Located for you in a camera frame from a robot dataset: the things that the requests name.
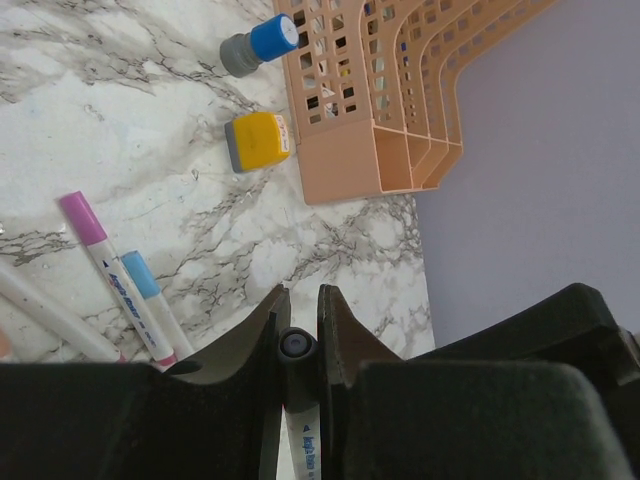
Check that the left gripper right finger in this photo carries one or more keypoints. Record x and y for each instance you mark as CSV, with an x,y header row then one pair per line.
x,y
546,394

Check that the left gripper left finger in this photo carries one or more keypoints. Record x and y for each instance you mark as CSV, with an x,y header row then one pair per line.
x,y
213,415

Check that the light blue cap marker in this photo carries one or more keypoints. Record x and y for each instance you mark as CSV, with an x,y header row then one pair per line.
x,y
150,290

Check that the magenta cap marker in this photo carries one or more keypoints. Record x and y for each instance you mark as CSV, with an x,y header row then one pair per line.
x,y
96,241

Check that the pink cap marker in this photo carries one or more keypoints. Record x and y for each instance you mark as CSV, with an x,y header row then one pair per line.
x,y
51,314

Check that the yellow grey square stamp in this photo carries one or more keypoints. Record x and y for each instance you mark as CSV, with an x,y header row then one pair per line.
x,y
257,140

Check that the peach plastic file organizer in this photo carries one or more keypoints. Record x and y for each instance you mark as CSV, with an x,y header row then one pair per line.
x,y
372,89

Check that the blue grey round stamp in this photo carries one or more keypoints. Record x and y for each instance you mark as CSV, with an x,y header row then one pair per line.
x,y
243,53

